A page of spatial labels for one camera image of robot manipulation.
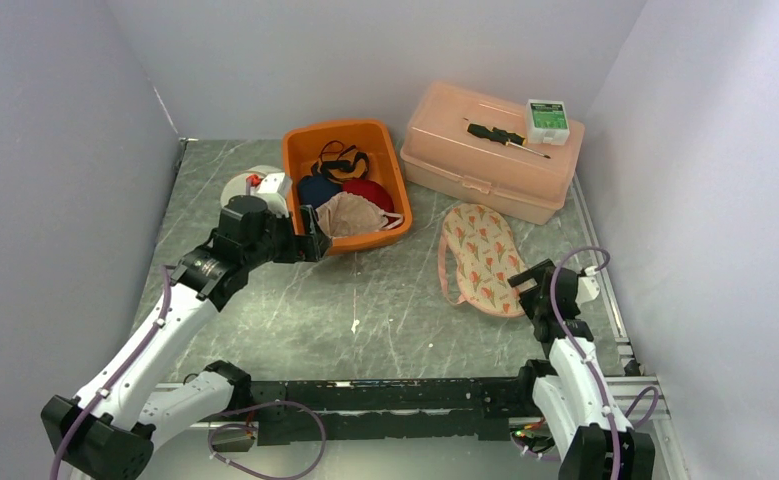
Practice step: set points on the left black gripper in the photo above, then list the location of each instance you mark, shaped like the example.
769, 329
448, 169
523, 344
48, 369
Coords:
302, 247

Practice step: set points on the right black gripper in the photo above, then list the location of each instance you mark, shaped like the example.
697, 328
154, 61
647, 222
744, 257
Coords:
536, 273

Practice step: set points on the floral mesh laundry bag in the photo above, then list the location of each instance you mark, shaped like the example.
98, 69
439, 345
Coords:
476, 258

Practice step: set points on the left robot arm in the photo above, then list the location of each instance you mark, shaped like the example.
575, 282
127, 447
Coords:
113, 425

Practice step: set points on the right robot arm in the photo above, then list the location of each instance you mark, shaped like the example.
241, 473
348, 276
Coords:
593, 437

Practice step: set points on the navy blue bra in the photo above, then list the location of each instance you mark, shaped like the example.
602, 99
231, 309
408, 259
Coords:
315, 191

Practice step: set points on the red bra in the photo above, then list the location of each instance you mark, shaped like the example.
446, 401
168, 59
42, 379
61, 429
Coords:
371, 191

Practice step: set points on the black orange bra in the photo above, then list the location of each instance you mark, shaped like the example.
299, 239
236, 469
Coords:
340, 163

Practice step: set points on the orange plastic bin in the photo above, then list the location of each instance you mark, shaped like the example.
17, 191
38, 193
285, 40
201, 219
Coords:
303, 147

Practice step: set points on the black yellow screwdriver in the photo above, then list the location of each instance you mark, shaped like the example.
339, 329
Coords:
503, 137

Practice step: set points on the pink plastic storage box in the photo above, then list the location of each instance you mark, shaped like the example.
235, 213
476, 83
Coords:
439, 153

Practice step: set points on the white green small box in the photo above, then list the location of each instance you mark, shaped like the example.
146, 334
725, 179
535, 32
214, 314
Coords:
546, 122

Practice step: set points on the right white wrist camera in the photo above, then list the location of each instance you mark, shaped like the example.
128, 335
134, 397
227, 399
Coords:
588, 287

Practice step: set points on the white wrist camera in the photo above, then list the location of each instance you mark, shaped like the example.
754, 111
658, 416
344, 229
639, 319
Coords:
273, 189
588, 287

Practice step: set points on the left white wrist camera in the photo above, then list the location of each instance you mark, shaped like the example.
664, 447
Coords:
273, 189

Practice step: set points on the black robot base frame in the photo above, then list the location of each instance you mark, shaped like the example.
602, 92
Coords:
284, 412

